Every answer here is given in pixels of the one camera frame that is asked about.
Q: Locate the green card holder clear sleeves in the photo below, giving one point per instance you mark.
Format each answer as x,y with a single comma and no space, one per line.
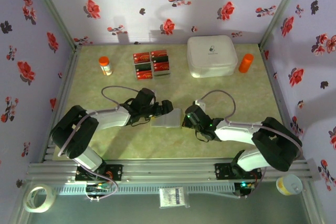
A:
168,120

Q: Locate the red and black packets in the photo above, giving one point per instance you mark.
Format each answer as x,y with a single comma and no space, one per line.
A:
161,78

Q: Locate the black VIP card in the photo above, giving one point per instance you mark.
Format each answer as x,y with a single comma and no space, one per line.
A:
143,67
162,74
160,59

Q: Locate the red VIP card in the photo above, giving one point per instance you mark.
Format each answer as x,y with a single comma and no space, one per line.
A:
145,75
141,57
158,53
161,66

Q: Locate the orange-capped labelled supplement bottle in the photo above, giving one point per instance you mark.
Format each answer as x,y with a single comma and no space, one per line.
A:
105,65

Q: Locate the white medicine storage box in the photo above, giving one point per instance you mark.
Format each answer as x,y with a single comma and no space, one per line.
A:
211,56

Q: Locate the plain orange plastic bottle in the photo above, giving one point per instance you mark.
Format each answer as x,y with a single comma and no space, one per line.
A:
246,63

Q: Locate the clear bag printed label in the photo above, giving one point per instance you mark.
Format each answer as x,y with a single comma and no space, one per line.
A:
173,197

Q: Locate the white jar yellow label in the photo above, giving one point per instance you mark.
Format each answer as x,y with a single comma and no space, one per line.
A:
288,184

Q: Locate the clear packing tape roll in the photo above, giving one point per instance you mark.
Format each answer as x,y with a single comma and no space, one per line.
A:
27,203

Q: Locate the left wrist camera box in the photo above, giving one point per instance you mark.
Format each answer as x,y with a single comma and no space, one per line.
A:
145,96

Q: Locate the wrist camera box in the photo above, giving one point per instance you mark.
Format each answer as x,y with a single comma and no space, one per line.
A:
145,96
200,105

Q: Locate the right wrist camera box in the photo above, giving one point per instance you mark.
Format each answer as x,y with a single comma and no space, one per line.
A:
200,105

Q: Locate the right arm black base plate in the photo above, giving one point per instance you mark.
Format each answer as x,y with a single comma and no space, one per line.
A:
223,171

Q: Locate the long aluminium mounting rail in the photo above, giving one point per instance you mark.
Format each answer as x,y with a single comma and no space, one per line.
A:
168,169

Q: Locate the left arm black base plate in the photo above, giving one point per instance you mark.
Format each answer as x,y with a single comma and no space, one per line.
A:
115,172

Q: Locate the aluminium table side rail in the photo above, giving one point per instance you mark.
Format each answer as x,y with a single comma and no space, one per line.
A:
67,85
278,98

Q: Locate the aluminium frame post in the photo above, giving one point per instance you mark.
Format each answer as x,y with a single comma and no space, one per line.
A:
281,11
52,11

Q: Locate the aluminium lower frame bar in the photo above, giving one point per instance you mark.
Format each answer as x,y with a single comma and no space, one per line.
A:
18,208
312,208

